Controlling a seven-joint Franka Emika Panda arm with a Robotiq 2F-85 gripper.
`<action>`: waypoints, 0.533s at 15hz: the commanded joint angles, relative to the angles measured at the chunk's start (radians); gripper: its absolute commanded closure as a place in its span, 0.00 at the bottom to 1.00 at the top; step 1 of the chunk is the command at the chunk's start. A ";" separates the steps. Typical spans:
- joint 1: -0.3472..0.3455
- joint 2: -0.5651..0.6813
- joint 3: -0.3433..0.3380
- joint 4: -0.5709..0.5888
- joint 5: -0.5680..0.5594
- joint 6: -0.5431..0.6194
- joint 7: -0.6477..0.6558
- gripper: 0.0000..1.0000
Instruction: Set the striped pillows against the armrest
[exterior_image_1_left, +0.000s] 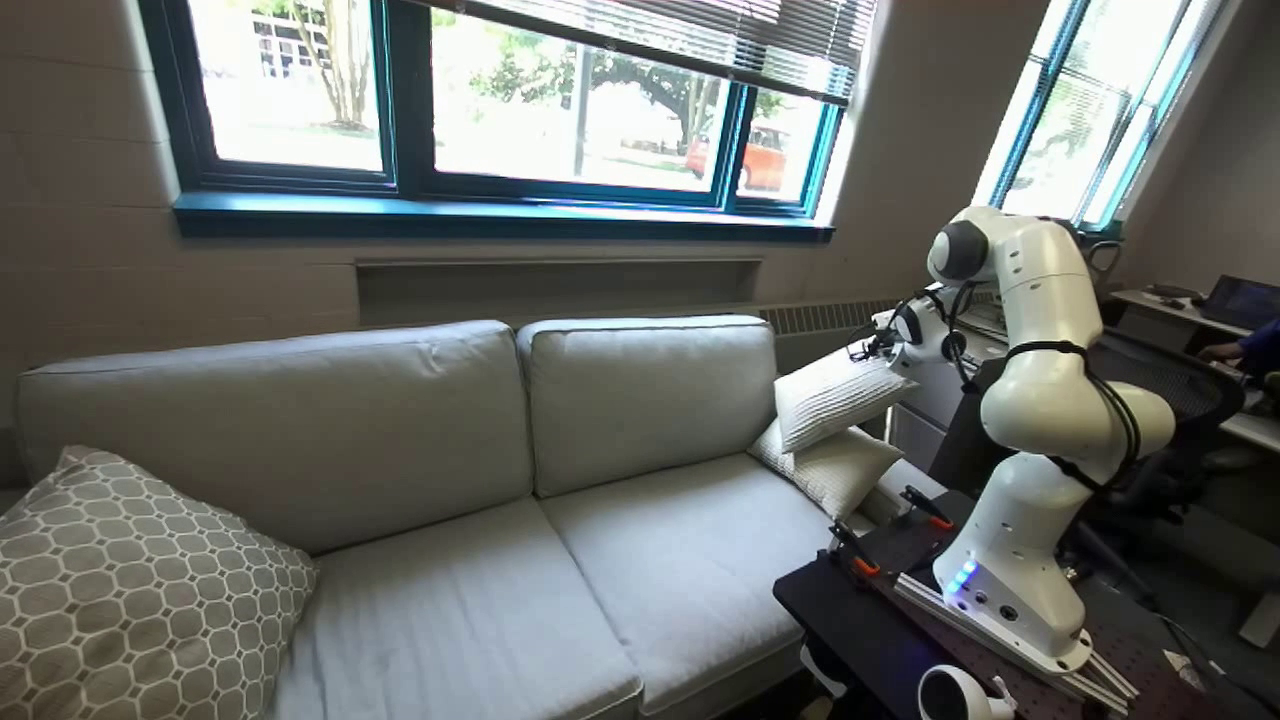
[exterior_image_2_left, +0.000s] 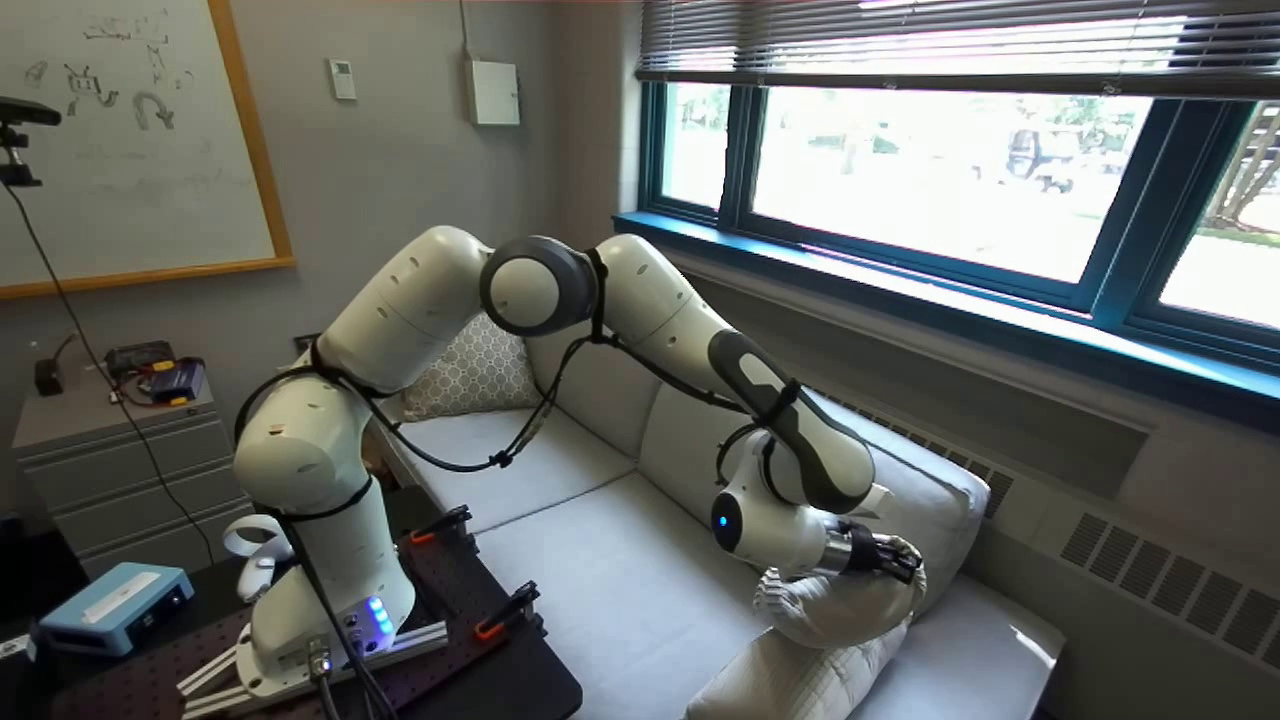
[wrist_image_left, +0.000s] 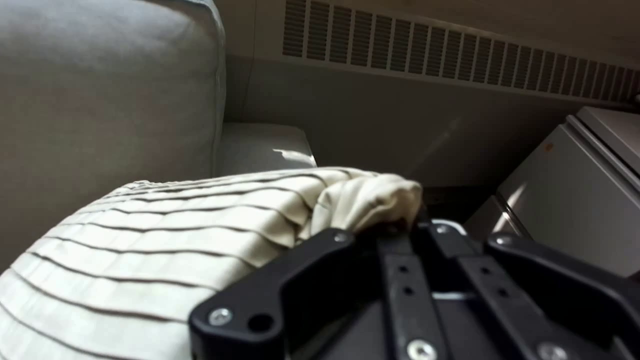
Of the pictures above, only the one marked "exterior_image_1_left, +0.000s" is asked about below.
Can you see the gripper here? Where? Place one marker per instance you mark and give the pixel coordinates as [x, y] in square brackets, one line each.
[872, 346]

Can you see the white striped pillow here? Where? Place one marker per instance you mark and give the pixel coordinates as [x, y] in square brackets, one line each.
[835, 398]
[835, 470]

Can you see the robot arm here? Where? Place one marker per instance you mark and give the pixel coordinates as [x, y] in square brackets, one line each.
[1040, 400]

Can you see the person's forearm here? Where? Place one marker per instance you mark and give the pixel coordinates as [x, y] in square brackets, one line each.
[1245, 350]

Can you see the black and orange clamp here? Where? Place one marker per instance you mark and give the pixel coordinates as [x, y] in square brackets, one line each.
[855, 552]
[926, 507]

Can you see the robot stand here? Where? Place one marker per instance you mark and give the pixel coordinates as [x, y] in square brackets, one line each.
[880, 630]

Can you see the white desk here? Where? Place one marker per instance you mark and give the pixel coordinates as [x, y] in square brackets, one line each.
[1180, 312]

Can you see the black mesh office chair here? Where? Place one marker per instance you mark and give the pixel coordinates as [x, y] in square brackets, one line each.
[1185, 400]

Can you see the window blinds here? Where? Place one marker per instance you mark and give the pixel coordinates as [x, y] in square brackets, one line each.
[760, 45]

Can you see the hand controller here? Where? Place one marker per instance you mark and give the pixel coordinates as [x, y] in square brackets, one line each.
[955, 695]

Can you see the laptop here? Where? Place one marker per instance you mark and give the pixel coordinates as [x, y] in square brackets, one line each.
[1245, 300]

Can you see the grey sofa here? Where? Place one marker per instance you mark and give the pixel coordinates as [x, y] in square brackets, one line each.
[450, 480]

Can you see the grey hexagon pattern pillow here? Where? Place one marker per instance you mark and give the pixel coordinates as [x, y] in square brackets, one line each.
[130, 600]

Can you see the wall radiator vent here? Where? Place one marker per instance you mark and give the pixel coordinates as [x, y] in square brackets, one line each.
[825, 316]

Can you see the narrow window with teal frame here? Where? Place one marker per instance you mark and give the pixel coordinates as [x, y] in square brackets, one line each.
[1090, 110]

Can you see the wide window with teal frame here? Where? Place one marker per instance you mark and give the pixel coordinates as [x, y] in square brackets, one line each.
[500, 210]

